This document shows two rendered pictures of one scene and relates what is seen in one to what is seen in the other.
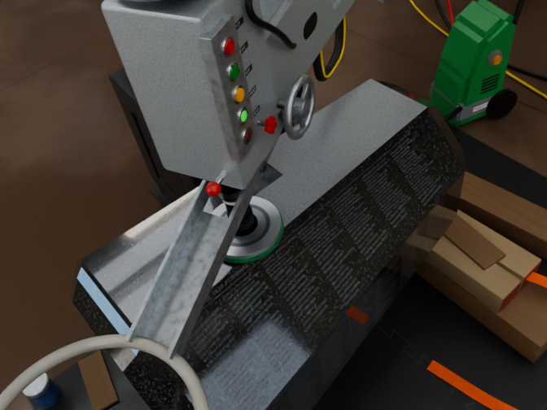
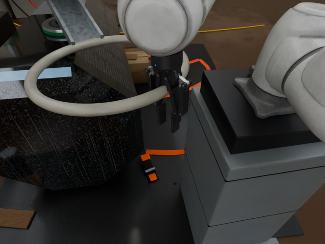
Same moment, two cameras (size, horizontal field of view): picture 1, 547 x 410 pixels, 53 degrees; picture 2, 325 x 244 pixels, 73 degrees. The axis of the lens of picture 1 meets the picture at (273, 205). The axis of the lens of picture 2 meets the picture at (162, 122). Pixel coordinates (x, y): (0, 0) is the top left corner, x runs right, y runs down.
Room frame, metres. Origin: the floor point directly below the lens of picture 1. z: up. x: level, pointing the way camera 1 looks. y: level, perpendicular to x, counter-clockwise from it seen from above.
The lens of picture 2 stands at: (0.03, 0.94, 1.31)
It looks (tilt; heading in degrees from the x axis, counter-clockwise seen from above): 44 degrees down; 295
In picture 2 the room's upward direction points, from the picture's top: straight up
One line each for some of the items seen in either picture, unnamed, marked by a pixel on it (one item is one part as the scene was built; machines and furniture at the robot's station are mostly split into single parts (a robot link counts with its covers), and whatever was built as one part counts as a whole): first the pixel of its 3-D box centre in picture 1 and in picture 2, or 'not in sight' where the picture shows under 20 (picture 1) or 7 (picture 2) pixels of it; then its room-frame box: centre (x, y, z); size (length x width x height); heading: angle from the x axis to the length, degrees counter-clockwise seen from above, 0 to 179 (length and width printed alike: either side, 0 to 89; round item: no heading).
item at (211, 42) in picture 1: (231, 93); not in sight; (0.85, 0.04, 1.41); 0.08 x 0.03 x 0.28; 146
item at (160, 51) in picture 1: (223, 62); not in sight; (1.04, 0.05, 1.36); 0.36 x 0.22 x 0.45; 146
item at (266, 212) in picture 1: (242, 225); (64, 22); (0.97, 0.09, 0.89); 0.21 x 0.21 x 0.01
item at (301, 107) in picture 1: (286, 105); not in sight; (1.00, -0.07, 1.24); 0.15 x 0.10 x 0.15; 146
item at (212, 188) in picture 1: (218, 181); not in sight; (0.82, 0.11, 1.22); 0.08 x 0.03 x 0.03; 146
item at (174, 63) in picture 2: not in sight; (166, 67); (0.21, 0.51, 1.04); 0.08 x 0.07 x 0.09; 162
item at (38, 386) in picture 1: (41, 390); not in sight; (1.03, 1.03, 0.08); 0.10 x 0.10 x 0.13
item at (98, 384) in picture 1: (98, 381); (10, 218); (1.05, 0.83, 0.02); 0.25 x 0.10 x 0.01; 21
